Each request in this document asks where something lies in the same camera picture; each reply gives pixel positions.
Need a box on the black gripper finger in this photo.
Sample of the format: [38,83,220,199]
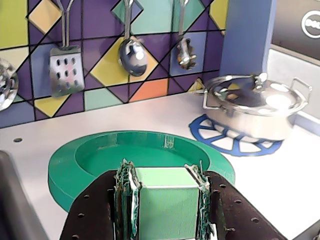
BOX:
[59,159,142,240]
[184,161,288,240]

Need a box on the steel pot lid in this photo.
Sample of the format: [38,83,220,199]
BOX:
[206,72,309,118]

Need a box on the steel toy pot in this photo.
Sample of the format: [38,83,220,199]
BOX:
[202,77,313,142]

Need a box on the blue burner print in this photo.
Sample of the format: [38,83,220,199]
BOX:
[188,113,284,157]

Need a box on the metal slotted spatula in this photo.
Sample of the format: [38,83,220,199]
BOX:
[48,0,86,98]

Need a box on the metal skimmer spoon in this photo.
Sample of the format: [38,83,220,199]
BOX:
[0,57,20,112]

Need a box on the grey office partition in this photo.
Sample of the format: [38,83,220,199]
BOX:
[262,47,320,141]

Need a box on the metal ladle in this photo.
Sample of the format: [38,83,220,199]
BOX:
[118,0,149,77]

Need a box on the small metal spoon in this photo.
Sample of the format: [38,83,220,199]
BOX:
[176,0,198,71]

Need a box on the blue toy kitchen unit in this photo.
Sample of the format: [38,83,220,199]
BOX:
[0,0,320,240]

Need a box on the black Dell monitor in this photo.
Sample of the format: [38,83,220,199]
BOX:
[271,0,320,61]

